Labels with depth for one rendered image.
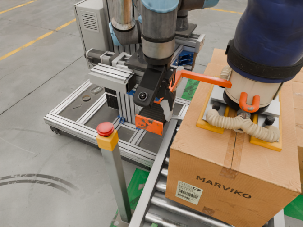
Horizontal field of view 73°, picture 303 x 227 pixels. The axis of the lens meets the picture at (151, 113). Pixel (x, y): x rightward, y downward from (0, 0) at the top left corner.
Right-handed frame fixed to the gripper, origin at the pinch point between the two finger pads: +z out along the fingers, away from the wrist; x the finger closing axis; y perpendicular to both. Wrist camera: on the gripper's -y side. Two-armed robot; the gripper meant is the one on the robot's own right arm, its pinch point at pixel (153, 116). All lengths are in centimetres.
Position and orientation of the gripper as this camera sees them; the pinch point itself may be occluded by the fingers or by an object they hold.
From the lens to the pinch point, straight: 62.7
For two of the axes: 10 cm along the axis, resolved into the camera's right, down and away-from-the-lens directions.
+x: -9.2, -2.8, 2.8
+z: 0.0, 7.1, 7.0
